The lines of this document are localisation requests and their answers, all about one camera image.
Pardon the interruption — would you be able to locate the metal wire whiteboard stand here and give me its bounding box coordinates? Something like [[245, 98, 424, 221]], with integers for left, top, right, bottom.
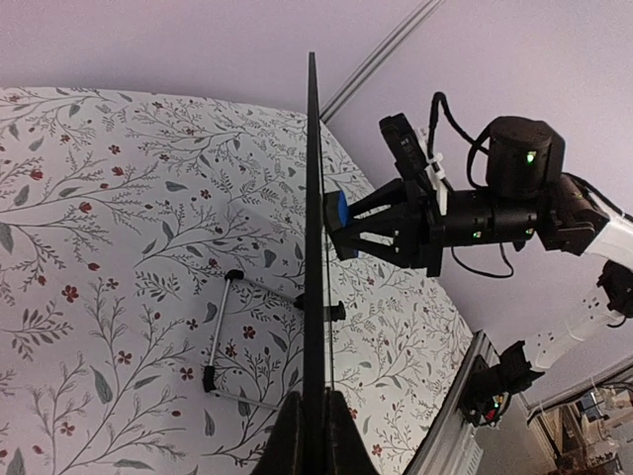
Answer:
[[202, 269, 303, 412]]

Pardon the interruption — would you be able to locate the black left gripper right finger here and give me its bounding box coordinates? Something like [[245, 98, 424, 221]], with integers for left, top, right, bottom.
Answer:
[[324, 388, 378, 475]]

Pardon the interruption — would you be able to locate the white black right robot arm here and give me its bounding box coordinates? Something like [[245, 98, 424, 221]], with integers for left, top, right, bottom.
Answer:
[[323, 115, 632, 376]]

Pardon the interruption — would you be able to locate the black whiteboard stand foot left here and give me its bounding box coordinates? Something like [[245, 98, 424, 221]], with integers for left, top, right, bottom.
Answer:
[[323, 301, 346, 323]]

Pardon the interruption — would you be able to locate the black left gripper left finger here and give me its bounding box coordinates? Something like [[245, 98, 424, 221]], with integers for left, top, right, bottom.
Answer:
[[251, 392, 303, 475]]

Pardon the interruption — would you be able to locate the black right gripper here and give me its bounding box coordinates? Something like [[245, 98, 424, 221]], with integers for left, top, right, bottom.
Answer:
[[329, 179, 540, 277]]

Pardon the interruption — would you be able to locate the white whiteboard black frame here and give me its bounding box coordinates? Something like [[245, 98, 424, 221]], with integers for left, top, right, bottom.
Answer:
[[303, 51, 326, 474]]

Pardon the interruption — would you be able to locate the right aluminium corner post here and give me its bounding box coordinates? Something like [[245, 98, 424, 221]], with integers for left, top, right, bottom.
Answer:
[[320, 0, 444, 124]]

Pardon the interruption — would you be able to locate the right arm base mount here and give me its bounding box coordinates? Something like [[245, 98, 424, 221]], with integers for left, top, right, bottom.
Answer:
[[458, 340, 544, 428]]

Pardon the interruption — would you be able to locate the floral patterned table mat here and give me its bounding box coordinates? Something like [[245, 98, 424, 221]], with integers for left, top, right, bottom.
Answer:
[[0, 86, 475, 475]]

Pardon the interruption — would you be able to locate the blue whiteboard eraser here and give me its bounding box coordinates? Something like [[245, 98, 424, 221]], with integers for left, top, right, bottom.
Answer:
[[323, 191, 358, 260]]

